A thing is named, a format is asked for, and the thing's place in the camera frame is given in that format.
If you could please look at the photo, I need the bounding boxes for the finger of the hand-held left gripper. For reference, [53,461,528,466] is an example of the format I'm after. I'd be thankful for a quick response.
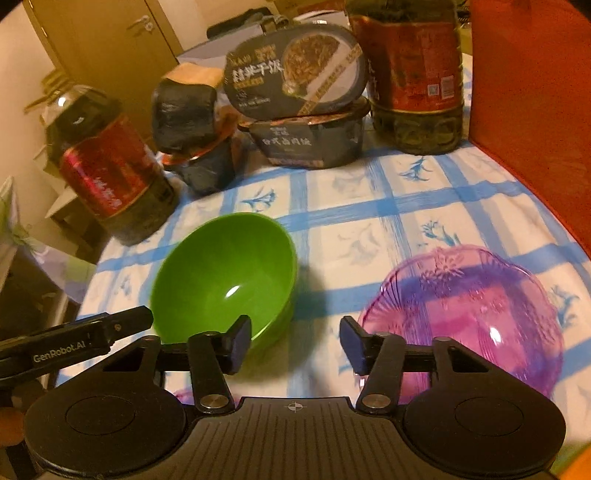
[104,305,154,346]

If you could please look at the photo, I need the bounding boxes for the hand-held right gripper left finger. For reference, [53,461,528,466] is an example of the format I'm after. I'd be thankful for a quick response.
[99,315,253,413]

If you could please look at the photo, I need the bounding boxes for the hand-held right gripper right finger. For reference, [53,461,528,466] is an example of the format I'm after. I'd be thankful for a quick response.
[339,316,491,414]

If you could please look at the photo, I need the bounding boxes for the green plastic bowl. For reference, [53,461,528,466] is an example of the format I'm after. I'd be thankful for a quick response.
[150,212,299,357]

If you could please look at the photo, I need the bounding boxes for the purple clear patterned plate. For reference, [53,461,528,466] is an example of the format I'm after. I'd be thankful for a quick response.
[358,244,567,402]

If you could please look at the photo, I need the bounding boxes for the white wooden shelf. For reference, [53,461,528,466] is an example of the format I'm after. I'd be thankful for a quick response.
[44,185,112,254]

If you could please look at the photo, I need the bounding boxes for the pale checked cloth cover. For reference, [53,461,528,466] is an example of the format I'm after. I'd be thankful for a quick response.
[0,175,99,301]

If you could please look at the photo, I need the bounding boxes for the blue checked floral tablecloth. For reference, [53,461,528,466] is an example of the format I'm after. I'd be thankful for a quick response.
[53,44,591,462]

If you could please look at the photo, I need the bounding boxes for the red label oil bottle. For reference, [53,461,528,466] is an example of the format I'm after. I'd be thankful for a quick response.
[44,85,179,246]
[346,0,465,156]

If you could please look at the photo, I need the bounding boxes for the grey instant rice box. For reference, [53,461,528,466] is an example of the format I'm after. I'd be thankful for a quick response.
[239,97,373,169]
[222,25,369,117]
[161,133,237,193]
[151,62,223,154]

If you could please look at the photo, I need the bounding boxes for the wooden door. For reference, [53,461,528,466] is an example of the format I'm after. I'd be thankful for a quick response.
[23,0,185,132]

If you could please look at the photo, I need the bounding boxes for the red chair back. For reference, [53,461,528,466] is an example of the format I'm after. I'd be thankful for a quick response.
[465,0,591,259]

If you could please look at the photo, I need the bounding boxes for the metal door handle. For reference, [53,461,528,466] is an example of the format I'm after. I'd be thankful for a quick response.
[127,10,157,34]

